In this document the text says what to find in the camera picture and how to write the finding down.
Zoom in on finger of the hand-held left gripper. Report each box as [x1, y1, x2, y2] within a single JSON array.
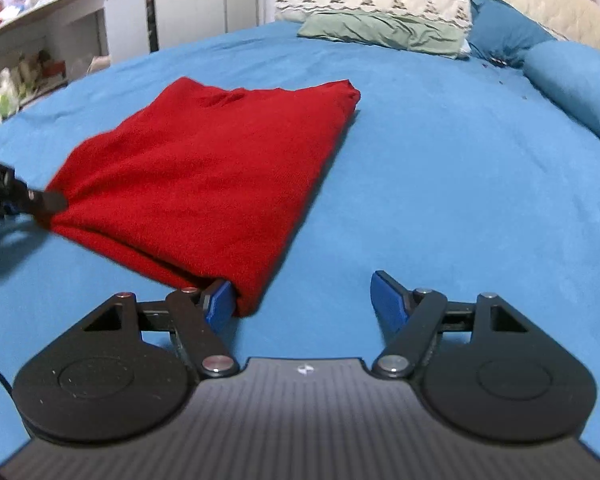
[[0, 185, 71, 228]]

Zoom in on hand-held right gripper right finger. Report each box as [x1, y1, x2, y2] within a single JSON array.
[[371, 270, 531, 380]]

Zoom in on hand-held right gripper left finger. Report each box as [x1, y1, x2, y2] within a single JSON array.
[[80, 280, 241, 379]]

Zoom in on red knit sweater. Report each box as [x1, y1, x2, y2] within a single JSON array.
[[47, 76, 362, 319]]

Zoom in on blue bed sheet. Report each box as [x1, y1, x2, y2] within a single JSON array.
[[0, 19, 600, 467]]

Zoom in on white desk with shelves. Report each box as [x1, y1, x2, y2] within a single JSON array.
[[0, 0, 149, 127]]

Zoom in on white wardrobe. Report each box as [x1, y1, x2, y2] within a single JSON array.
[[142, 0, 262, 54]]

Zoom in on green pillow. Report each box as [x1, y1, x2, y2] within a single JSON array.
[[297, 10, 469, 59]]

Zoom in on blue duvet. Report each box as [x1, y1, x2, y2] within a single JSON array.
[[522, 40, 600, 157]]

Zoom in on blue pillow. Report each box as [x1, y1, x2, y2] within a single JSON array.
[[467, 0, 557, 69]]

